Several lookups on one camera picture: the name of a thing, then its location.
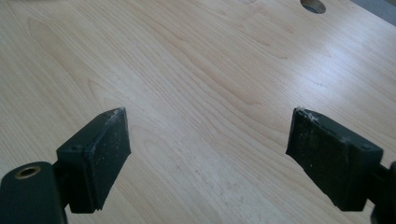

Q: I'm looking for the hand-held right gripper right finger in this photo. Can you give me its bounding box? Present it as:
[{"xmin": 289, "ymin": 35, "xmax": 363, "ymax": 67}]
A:
[{"xmin": 285, "ymin": 106, "xmax": 385, "ymax": 213}]

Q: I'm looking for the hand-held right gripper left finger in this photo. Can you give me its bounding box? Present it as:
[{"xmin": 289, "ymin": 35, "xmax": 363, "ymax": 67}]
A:
[{"xmin": 55, "ymin": 106, "xmax": 132, "ymax": 215}]

